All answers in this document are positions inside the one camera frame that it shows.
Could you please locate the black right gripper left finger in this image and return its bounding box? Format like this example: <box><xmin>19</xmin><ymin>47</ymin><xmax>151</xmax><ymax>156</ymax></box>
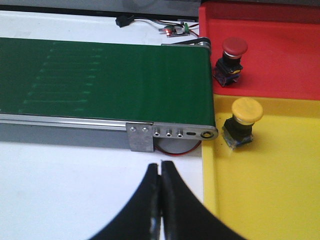
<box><xmin>91</xmin><ymin>163</ymin><xmax>161</xmax><ymax>240</ymax></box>

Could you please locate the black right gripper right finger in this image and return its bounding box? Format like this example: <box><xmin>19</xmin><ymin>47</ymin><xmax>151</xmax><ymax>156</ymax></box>
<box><xmin>161</xmin><ymin>161</ymin><xmax>244</xmax><ymax>240</ymax></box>

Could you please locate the yellow mushroom push button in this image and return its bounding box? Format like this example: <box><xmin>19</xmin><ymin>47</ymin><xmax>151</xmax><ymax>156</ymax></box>
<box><xmin>222</xmin><ymin>97</ymin><xmax>264</xmax><ymax>150</ymax></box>

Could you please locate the red mushroom push button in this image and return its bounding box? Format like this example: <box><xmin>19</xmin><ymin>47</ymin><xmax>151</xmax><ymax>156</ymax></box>
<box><xmin>213</xmin><ymin>37</ymin><xmax>248</xmax><ymax>87</ymax></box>

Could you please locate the yellow plastic tray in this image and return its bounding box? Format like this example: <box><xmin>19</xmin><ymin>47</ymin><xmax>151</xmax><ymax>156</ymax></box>
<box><xmin>202</xmin><ymin>97</ymin><xmax>320</xmax><ymax>240</ymax></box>

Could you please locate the green conveyor belt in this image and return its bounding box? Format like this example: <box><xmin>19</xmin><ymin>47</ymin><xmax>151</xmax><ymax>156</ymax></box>
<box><xmin>0</xmin><ymin>37</ymin><xmax>215</xmax><ymax>126</ymax></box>

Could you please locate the red plastic tray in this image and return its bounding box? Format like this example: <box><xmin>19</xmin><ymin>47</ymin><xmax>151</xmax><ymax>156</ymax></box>
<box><xmin>199</xmin><ymin>0</ymin><xmax>320</xmax><ymax>100</ymax></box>

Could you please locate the small motor controller board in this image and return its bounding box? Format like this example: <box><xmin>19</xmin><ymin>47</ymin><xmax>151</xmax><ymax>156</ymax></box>
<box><xmin>158</xmin><ymin>22</ymin><xmax>190</xmax><ymax>38</ymax></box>

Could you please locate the red motor wire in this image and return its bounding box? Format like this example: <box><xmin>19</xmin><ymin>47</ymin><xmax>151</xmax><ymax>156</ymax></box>
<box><xmin>153</xmin><ymin>140</ymin><xmax>202</xmax><ymax>156</ymax></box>

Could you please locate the aluminium conveyor frame rail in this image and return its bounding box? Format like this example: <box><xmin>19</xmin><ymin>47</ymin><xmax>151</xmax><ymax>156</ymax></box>
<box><xmin>0</xmin><ymin>113</ymin><xmax>219</xmax><ymax>141</ymax></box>

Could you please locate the steel conveyor support bracket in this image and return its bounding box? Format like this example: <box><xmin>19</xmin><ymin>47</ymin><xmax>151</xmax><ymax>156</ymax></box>
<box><xmin>126</xmin><ymin>122</ymin><xmax>154</xmax><ymax>152</ymax></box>

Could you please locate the black cable connector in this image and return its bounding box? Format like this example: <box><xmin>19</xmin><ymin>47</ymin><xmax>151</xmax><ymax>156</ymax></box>
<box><xmin>115</xmin><ymin>15</ymin><xmax>135</xmax><ymax>28</ymax></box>

